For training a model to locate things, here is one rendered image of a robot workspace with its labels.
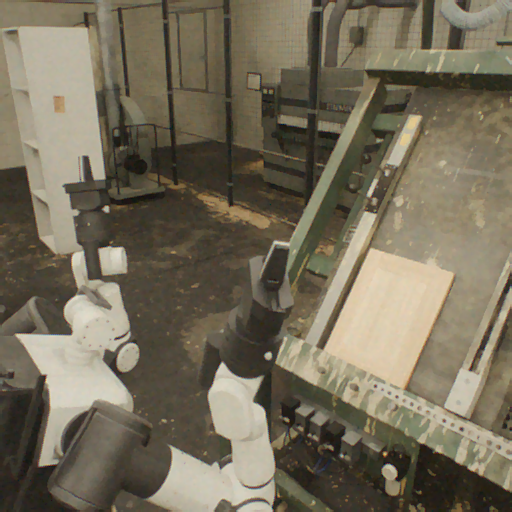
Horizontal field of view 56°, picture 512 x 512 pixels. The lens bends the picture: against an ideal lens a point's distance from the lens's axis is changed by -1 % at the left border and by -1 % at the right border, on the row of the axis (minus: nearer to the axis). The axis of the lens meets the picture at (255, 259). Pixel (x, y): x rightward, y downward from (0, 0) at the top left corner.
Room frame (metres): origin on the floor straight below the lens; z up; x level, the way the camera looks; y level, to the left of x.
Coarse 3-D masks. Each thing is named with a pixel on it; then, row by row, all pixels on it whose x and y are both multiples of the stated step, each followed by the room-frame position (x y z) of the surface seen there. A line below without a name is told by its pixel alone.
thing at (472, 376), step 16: (496, 288) 1.28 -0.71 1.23; (496, 304) 1.25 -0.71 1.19; (496, 320) 1.21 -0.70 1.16; (480, 336) 1.20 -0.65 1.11; (496, 336) 1.18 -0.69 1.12; (480, 352) 1.20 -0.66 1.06; (496, 352) 1.20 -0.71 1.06; (464, 368) 1.16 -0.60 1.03; (480, 368) 1.14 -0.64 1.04; (464, 384) 1.13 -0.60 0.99; (480, 384) 1.13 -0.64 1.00; (448, 400) 1.12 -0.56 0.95; (464, 400) 1.10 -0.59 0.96; (464, 416) 1.07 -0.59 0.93
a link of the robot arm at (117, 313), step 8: (112, 304) 1.08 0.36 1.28; (120, 304) 1.10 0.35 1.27; (112, 312) 1.08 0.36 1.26; (120, 312) 1.09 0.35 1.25; (120, 320) 1.09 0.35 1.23; (120, 328) 1.08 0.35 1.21; (128, 328) 1.11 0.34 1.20; (120, 336) 1.09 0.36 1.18; (128, 336) 1.10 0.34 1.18; (112, 344) 1.07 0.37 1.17; (120, 344) 1.07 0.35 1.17; (136, 344) 1.10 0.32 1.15
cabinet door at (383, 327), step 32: (384, 256) 1.59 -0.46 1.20; (352, 288) 1.56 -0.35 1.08; (384, 288) 1.51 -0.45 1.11; (416, 288) 1.45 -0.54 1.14; (448, 288) 1.40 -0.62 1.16; (352, 320) 1.48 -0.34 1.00; (384, 320) 1.43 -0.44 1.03; (416, 320) 1.37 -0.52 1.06; (352, 352) 1.40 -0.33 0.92; (384, 352) 1.35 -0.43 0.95; (416, 352) 1.30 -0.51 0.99
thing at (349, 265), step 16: (416, 128) 1.87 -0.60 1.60; (400, 144) 1.85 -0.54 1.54; (400, 160) 1.80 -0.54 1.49; (384, 208) 1.73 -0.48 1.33; (368, 224) 1.69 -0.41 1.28; (352, 240) 1.68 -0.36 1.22; (368, 240) 1.67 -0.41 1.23; (352, 256) 1.63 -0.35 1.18; (352, 272) 1.60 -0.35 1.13; (336, 288) 1.57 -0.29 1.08; (336, 304) 1.54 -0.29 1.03; (320, 320) 1.52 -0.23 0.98; (320, 336) 1.48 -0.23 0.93
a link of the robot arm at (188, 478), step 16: (176, 448) 0.62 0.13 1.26; (176, 464) 0.58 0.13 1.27; (192, 464) 0.60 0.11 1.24; (176, 480) 0.56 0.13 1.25; (192, 480) 0.58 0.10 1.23; (208, 480) 0.59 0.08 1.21; (224, 480) 0.62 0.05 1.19; (160, 496) 0.55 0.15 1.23; (176, 496) 0.56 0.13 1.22; (192, 496) 0.56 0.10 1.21; (208, 496) 0.58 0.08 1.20; (224, 496) 0.59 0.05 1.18
